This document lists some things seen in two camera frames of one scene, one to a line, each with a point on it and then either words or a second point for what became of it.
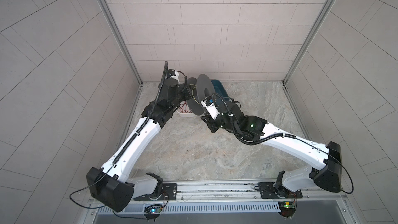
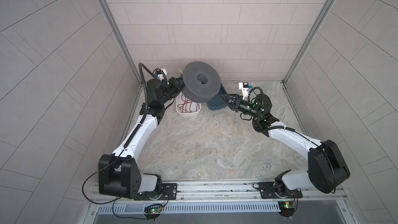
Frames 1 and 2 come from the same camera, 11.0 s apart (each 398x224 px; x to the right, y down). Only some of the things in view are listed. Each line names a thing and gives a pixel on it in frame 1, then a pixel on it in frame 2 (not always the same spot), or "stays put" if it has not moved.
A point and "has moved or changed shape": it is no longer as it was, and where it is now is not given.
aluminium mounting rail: [219, 192] stays put
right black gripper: [210, 122] → [237, 100]
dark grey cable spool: [201, 88] has moved or changed shape
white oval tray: [184, 110] stays put
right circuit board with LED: [287, 208] stays put
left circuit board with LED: [153, 208] stays put
